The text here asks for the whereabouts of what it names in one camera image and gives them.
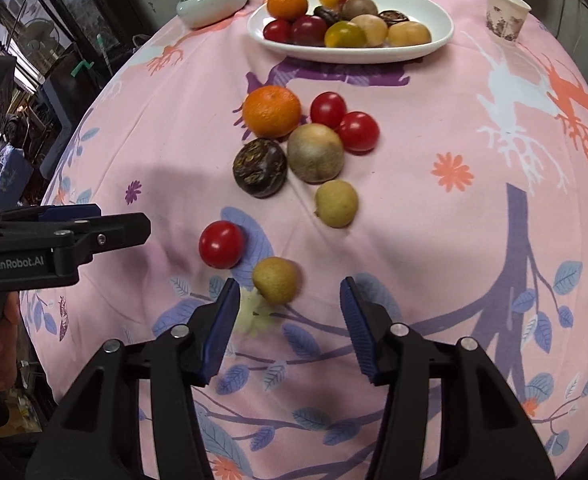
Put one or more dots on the brown-green passion fruit back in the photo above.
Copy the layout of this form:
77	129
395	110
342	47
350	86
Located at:
315	153

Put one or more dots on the cherry tomato back right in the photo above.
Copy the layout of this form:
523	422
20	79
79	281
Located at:
359	132

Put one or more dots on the small longan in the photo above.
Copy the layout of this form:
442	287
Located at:
336	203
276	279

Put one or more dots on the person's left hand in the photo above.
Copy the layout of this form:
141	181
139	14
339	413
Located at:
8	341

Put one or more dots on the dark purple mangosteen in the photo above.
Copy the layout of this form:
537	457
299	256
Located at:
327	15

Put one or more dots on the striped pepino melon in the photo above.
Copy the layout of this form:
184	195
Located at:
408	34
375	29

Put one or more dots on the dark date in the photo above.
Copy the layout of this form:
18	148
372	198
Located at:
393	17

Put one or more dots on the pale green lidded jar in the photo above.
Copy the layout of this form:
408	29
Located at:
200	13

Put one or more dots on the dark patterned passion fruit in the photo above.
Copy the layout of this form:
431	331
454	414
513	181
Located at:
260	168

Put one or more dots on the floral paper cup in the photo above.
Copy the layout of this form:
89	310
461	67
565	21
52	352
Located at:
506	18

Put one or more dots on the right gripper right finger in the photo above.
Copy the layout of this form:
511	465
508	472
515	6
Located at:
485	432

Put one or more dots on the red cherry tomato front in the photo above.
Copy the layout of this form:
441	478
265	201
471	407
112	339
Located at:
222	244

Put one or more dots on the orange mandarin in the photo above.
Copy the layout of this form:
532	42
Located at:
271	112
288	10

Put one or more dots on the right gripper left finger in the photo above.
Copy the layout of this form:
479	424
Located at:
95	431

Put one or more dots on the cherry tomato back left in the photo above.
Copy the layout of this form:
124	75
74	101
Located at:
328	109

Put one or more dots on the pink patterned tablecloth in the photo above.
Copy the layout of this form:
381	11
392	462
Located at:
473	221

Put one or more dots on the green-yellow tomato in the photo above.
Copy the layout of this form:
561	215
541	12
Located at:
344	35

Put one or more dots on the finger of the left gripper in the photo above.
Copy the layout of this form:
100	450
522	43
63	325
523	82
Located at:
50	213
108	232

